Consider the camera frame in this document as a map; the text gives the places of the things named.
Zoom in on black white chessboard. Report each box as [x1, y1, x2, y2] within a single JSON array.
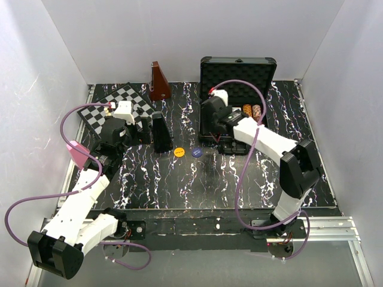
[[77, 83, 155, 136]]

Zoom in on yellow big blind button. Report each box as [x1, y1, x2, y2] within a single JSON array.
[[174, 147, 185, 158]]

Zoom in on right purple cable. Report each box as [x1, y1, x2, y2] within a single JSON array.
[[209, 79, 311, 260]]

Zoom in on blue small blind button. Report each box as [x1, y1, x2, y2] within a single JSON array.
[[191, 148, 203, 158]]

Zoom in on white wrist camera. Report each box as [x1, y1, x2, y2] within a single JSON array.
[[209, 88, 229, 106], [110, 100, 135, 125]]

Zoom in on black front mounting bar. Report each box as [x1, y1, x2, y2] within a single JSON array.
[[89, 207, 288, 252]]

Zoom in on rightmost poker chip row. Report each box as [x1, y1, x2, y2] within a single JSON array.
[[251, 105, 262, 121]]

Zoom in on brown wooden metronome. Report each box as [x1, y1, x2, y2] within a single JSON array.
[[149, 61, 171, 102]]

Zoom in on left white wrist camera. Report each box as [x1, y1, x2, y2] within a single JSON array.
[[110, 100, 135, 125]]

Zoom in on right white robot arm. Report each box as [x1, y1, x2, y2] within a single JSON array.
[[200, 90, 321, 238]]

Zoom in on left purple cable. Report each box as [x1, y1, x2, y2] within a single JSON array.
[[4, 103, 153, 271]]

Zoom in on purple cable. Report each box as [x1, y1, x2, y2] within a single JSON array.
[[209, 79, 311, 260], [4, 103, 153, 271]]

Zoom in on black poker chip case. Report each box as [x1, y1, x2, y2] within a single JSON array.
[[199, 56, 277, 155]]

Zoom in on orange green chip row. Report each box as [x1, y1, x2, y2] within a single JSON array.
[[242, 104, 253, 117]]

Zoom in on pink metronome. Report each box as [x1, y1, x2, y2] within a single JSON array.
[[66, 141, 90, 170]]

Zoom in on aluminium rail frame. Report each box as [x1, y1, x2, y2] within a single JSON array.
[[43, 83, 373, 286]]

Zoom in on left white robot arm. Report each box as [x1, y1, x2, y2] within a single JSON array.
[[27, 116, 145, 279]]

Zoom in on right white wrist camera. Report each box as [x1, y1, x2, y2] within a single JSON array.
[[209, 88, 229, 106]]

